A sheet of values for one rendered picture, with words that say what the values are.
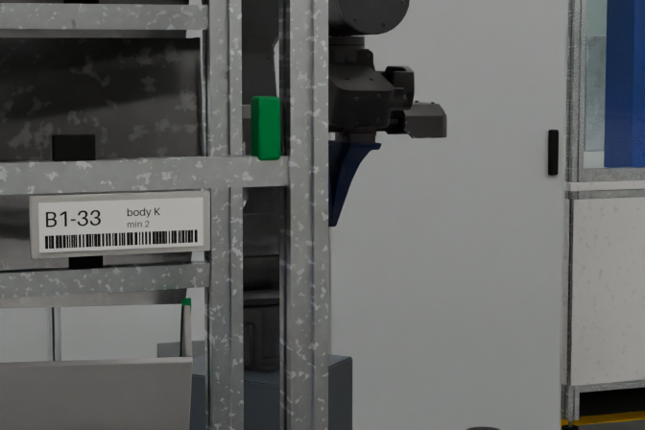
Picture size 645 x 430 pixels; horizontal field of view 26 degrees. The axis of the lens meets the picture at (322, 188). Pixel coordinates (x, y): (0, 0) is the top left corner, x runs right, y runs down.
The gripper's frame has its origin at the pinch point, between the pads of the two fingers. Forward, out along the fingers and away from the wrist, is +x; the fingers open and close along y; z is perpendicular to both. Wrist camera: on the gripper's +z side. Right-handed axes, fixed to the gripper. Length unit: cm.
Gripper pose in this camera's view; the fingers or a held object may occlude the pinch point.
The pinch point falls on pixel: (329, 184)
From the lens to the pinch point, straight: 115.1
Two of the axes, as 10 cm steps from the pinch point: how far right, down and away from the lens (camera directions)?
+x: 0.0, 10.0, 1.0
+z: 3.1, 0.9, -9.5
